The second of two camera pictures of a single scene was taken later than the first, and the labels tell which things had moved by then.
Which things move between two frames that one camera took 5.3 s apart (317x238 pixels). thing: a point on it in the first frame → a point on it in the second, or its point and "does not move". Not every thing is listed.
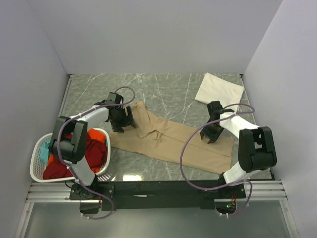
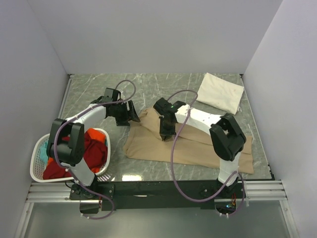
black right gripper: [213, 137] → [165, 134]
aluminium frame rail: [59, 193] does not move
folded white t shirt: [213, 88] does not move
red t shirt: [95, 154] does not move
